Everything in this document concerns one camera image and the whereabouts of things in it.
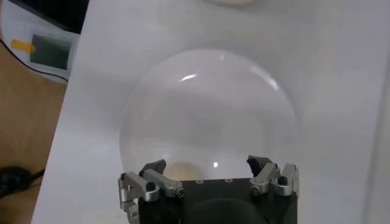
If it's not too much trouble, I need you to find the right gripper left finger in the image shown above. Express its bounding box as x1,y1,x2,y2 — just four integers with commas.
118,158,186,224

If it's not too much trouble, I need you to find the white device with grey screen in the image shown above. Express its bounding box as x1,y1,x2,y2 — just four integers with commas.
0,0,82,85

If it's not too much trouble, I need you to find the white round plate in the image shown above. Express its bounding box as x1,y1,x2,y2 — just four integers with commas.
118,48,301,183

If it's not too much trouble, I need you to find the thin black floor cable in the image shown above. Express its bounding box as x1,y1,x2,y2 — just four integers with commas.
0,38,69,83

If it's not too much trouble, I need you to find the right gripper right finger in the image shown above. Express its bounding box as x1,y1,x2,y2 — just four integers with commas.
246,155,300,198

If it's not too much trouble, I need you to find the black cable bundle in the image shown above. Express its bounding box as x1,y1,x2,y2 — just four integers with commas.
0,166,46,199

